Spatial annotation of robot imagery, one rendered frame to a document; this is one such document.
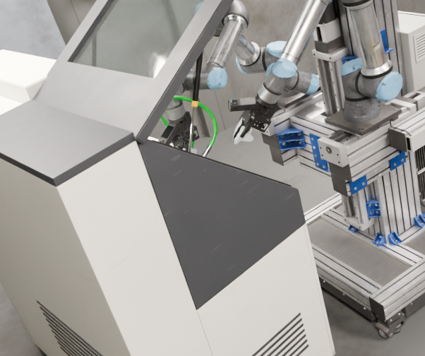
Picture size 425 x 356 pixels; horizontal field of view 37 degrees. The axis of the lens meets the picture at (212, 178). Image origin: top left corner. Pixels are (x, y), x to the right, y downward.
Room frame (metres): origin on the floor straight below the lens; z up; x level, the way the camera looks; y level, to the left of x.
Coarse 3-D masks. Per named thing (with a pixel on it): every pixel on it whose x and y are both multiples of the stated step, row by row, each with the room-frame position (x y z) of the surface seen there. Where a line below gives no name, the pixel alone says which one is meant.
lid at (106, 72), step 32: (128, 0) 2.41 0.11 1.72; (160, 0) 2.25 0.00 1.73; (192, 0) 2.11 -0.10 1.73; (224, 0) 1.96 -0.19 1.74; (96, 32) 2.40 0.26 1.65; (128, 32) 2.23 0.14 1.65; (160, 32) 2.09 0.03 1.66; (192, 32) 1.93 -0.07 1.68; (64, 64) 2.35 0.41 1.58; (96, 64) 2.23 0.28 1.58; (128, 64) 2.08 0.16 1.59; (160, 64) 1.95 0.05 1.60; (192, 64) 1.86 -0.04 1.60; (64, 96) 2.18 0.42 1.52; (96, 96) 2.03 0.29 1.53; (128, 96) 1.90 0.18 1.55; (160, 96) 1.79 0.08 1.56; (128, 128) 1.77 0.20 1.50
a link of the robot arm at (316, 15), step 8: (312, 0) 2.25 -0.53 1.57; (320, 0) 2.24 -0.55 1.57; (328, 0) 2.24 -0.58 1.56; (304, 8) 2.25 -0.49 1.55; (312, 8) 2.23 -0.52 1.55; (320, 8) 2.23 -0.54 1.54; (304, 16) 2.23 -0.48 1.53; (312, 16) 2.22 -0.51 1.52; (320, 16) 2.23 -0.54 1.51; (296, 24) 2.24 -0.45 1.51; (304, 24) 2.22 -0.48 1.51; (312, 24) 2.22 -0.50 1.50; (296, 32) 2.22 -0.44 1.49; (304, 32) 2.21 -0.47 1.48; (312, 32) 2.22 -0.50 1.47; (288, 40) 2.23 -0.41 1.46; (296, 40) 2.20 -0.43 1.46; (304, 40) 2.20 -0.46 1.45; (288, 48) 2.20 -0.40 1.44; (296, 48) 2.19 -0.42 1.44; (304, 48) 2.20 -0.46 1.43; (280, 56) 2.21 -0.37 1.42; (288, 56) 2.19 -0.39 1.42; (296, 56) 2.18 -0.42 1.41; (272, 64) 2.23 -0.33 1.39; (296, 64) 2.18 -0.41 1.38
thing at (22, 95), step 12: (0, 60) 2.83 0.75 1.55; (12, 60) 2.76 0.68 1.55; (24, 60) 2.71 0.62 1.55; (36, 60) 2.65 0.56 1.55; (48, 60) 2.59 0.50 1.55; (0, 72) 2.63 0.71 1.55; (12, 72) 2.57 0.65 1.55; (24, 72) 2.52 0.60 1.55; (36, 72) 2.47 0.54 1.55; (0, 84) 2.54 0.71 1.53; (12, 84) 2.42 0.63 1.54; (24, 84) 2.36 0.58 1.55; (36, 84) 2.34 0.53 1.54; (12, 96) 2.47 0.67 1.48; (24, 96) 2.36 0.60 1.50
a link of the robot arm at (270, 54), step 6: (276, 42) 2.82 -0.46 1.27; (282, 42) 2.80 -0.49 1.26; (264, 48) 2.82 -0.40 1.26; (270, 48) 2.76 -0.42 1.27; (276, 48) 2.75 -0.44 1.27; (282, 48) 2.74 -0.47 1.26; (264, 54) 2.78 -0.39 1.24; (270, 54) 2.75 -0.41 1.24; (276, 54) 2.73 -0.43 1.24; (264, 60) 2.77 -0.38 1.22; (270, 60) 2.75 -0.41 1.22; (276, 60) 2.73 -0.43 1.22; (264, 66) 2.77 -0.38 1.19
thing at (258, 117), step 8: (256, 96) 2.07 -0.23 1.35; (264, 104) 2.04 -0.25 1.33; (248, 112) 2.09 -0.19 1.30; (256, 112) 2.06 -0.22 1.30; (264, 112) 2.07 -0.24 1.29; (272, 112) 2.06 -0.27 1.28; (248, 120) 2.05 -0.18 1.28; (256, 120) 2.05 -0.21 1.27; (264, 120) 2.05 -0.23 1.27; (256, 128) 2.07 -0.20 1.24
